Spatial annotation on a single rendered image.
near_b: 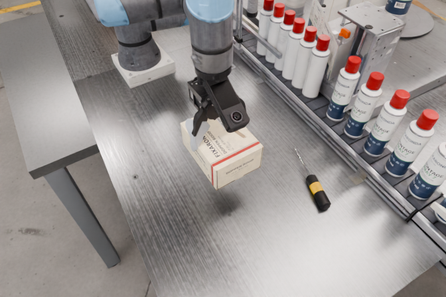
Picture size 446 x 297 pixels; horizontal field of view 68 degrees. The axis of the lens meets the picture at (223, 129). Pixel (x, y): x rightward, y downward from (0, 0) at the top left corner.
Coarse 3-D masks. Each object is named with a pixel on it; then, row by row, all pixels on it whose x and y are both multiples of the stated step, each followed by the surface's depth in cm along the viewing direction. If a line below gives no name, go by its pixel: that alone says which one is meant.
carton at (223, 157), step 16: (224, 128) 76; (208, 144) 73; (224, 144) 73; (240, 144) 73; (256, 144) 73; (208, 160) 70; (224, 160) 70; (240, 160) 70; (256, 160) 74; (208, 176) 74; (224, 176) 71; (240, 176) 75
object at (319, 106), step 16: (256, 48) 122; (272, 64) 116; (320, 96) 105; (320, 112) 100; (336, 128) 95; (352, 144) 91; (368, 160) 88; (384, 160) 88; (384, 176) 84; (400, 192) 81; (416, 208) 78
